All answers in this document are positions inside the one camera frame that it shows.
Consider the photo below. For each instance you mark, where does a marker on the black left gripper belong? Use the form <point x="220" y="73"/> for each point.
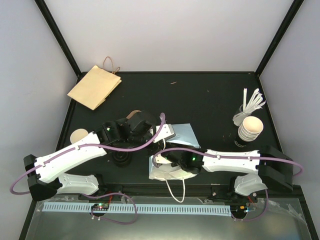
<point x="158" y="147"/>

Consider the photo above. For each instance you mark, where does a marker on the light blue paper bag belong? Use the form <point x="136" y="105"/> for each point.
<point x="160" y="169"/>

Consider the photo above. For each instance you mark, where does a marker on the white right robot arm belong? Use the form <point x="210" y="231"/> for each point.
<point x="264" y="169"/>

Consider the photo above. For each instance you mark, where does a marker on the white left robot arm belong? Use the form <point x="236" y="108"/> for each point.
<point x="48" y="175"/>

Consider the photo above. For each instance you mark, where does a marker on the white paper coffee cup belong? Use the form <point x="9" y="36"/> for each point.
<point x="77" y="135"/>

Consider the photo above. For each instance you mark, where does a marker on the stack of black lids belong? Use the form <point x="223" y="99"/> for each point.
<point x="121" y="159"/>

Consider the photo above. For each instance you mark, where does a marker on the stack of white paper cups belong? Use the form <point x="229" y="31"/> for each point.
<point x="248" y="131"/>

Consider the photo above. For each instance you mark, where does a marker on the black circuit board with leds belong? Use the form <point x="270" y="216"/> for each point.
<point x="100" y="207"/>

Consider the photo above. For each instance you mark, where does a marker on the brown kraft paper bag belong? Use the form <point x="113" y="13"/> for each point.
<point x="93" y="89"/>

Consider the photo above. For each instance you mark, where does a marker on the clear cup of stirrers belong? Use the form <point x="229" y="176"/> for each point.
<point x="248" y="106"/>

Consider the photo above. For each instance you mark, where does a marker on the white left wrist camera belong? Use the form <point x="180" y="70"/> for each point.
<point x="170" y="132"/>

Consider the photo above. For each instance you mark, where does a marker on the light blue cable duct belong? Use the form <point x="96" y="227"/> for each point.
<point x="153" y="209"/>

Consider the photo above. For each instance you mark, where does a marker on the black frame post left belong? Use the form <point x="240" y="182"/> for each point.
<point x="48" y="17"/>

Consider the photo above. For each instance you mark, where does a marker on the black frame post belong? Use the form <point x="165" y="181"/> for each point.
<point x="48" y="17"/>
<point x="286" y="22"/>

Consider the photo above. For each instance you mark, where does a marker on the black frame post right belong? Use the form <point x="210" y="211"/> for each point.
<point x="286" y="22"/>

